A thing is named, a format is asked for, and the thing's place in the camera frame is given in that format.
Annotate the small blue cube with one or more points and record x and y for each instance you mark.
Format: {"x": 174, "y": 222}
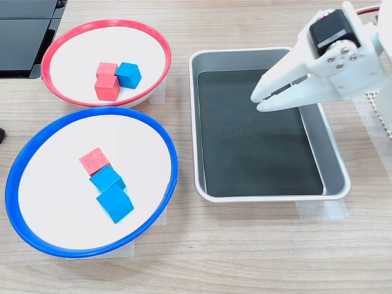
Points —
{"x": 116, "y": 205}
{"x": 128, "y": 75}
{"x": 107, "y": 179}

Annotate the small red cube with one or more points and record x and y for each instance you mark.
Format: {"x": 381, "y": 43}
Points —
{"x": 107, "y": 88}
{"x": 93, "y": 159}
{"x": 105, "y": 69}

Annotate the steel tray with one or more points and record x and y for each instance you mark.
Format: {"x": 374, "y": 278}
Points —
{"x": 333, "y": 159}

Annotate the black tray mat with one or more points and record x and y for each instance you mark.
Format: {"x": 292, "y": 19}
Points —
{"x": 251, "y": 147}

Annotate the red-rimmed white plate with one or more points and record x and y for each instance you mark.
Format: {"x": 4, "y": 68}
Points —
{"x": 76, "y": 49}

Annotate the blue-rimmed white plate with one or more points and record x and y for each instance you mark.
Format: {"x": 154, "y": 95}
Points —
{"x": 55, "y": 199}

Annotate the black flat device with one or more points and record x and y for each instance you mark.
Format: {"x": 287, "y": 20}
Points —
{"x": 21, "y": 39}

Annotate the small black object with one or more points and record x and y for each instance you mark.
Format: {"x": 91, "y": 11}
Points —
{"x": 2, "y": 136}

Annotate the pale perforated base plate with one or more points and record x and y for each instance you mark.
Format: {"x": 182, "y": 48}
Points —
{"x": 375, "y": 105}

